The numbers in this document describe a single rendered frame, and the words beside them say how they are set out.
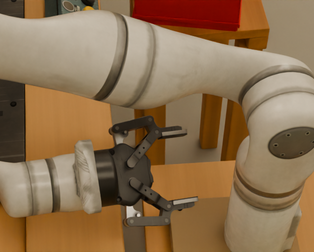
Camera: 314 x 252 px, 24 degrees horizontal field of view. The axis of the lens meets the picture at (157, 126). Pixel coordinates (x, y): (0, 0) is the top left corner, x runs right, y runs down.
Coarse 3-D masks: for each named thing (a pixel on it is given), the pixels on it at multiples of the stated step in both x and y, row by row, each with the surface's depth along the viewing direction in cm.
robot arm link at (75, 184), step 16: (80, 144) 89; (48, 160) 93; (64, 160) 92; (80, 160) 88; (64, 176) 91; (80, 176) 88; (96, 176) 88; (64, 192) 91; (80, 192) 90; (96, 192) 88; (64, 208) 92; (80, 208) 93; (96, 208) 88
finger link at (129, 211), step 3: (126, 207) 96; (129, 207) 96; (132, 207) 96; (126, 210) 96; (129, 210) 96; (132, 210) 96; (135, 210) 96; (126, 213) 96; (129, 213) 96; (132, 213) 96; (135, 213) 96; (138, 213) 95; (126, 216) 96; (129, 216) 96; (132, 216) 96; (126, 225) 96
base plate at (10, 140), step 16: (0, 0) 134; (16, 0) 134; (16, 16) 132; (0, 80) 123; (0, 96) 120; (16, 96) 120; (0, 112) 118; (16, 112) 118; (0, 128) 116; (16, 128) 116; (0, 144) 114; (16, 144) 114; (0, 160) 113; (16, 160) 113
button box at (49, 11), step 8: (48, 0) 131; (56, 0) 128; (64, 0) 126; (72, 0) 128; (80, 0) 130; (96, 0) 132; (48, 8) 130; (56, 8) 127; (64, 8) 125; (80, 8) 128; (96, 8) 131; (48, 16) 129
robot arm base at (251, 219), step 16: (240, 192) 93; (240, 208) 95; (256, 208) 93; (272, 208) 92; (288, 208) 93; (224, 224) 106; (240, 224) 98; (256, 224) 96; (272, 224) 95; (288, 224) 98; (240, 240) 100; (256, 240) 99; (272, 240) 99; (288, 240) 103
